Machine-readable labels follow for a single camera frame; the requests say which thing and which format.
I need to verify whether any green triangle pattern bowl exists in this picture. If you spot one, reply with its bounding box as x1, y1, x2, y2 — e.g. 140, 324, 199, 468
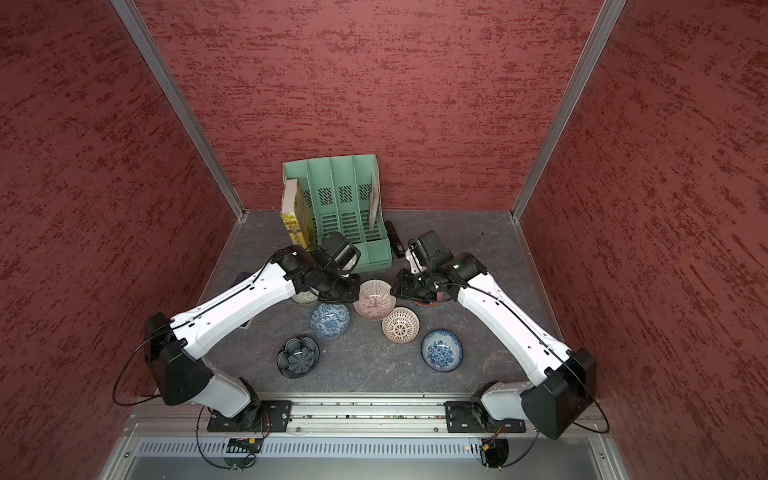
291, 290, 318, 305

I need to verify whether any blue floral bowl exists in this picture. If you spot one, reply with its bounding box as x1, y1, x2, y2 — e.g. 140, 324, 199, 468
420, 330, 463, 373
310, 304, 351, 339

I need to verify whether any pink striped bowl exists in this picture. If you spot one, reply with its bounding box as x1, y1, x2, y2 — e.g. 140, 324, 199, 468
353, 279, 396, 320

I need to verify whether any dark flower pattern bowl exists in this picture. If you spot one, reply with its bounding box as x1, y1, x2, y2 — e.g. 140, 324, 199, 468
276, 336, 320, 379

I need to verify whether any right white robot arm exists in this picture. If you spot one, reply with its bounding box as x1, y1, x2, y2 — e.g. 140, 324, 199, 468
392, 253, 597, 440

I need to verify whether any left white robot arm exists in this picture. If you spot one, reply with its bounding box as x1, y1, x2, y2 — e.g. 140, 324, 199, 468
143, 236, 361, 432

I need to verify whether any red lattice pattern bowl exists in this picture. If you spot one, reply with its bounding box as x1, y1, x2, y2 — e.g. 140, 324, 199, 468
381, 307, 420, 344

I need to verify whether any yellow white book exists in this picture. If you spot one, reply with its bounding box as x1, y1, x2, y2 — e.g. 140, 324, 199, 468
281, 179, 316, 250

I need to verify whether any green plastic file organizer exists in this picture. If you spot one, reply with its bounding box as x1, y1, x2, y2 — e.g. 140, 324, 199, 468
283, 154, 393, 273

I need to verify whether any thin pink booklet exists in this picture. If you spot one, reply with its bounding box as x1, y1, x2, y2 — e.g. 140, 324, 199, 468
368, 172, 381, 229

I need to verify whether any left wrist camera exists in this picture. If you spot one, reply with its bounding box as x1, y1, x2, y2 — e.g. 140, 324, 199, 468
320, 232, 361, 274

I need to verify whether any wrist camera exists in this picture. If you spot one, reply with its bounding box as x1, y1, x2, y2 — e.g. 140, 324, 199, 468
406, 230, 453, 273
320, 232, 361, 274

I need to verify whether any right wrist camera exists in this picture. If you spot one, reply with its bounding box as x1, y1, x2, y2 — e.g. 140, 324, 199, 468
406, 230, 453, 273

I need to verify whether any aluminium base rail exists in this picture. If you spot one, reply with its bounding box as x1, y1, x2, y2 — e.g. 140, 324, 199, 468
122, 392, 613, 439

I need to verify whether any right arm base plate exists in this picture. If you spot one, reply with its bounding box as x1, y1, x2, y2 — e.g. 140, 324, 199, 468
444, 401, 526, 434

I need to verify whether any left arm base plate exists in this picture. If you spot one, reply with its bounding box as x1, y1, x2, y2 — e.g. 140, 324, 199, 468
207, 400, 293, 433

